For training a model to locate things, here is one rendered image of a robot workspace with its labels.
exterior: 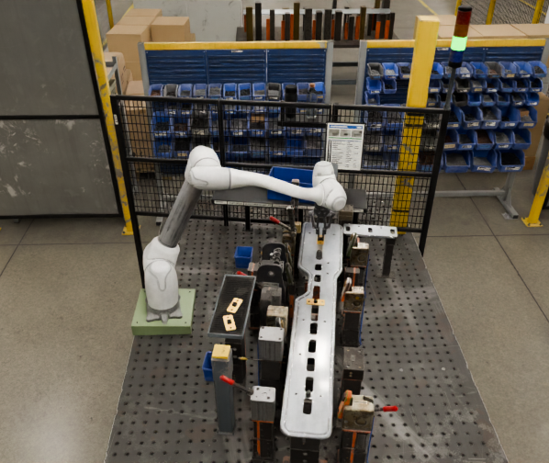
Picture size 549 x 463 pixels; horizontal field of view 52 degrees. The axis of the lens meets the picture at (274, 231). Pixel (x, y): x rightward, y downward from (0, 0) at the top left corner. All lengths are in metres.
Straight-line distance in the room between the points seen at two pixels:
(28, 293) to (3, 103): 1.42
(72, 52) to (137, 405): 2.63
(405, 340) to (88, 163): 2.91
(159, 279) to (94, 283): 1.74
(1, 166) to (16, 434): 2.21
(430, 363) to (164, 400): 1.24
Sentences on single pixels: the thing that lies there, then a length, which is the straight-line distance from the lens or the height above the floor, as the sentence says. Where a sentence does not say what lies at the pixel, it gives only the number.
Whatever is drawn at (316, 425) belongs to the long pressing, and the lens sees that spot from 2.13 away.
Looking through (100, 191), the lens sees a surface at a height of 0.39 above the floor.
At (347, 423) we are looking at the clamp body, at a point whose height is 0.98.
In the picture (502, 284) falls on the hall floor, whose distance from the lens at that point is 4.57.
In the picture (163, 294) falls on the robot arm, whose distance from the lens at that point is 2.80.
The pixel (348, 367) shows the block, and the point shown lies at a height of 1.03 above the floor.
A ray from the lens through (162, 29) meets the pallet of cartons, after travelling 6.97.
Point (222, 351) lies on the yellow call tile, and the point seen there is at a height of 1.16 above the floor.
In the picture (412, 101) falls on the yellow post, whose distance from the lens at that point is 3.22.
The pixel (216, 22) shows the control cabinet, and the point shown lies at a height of 0.54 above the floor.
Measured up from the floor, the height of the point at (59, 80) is 1.33.
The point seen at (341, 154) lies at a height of 1.25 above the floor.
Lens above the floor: 2.71
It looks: 34 degrees down
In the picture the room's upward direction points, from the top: straight up
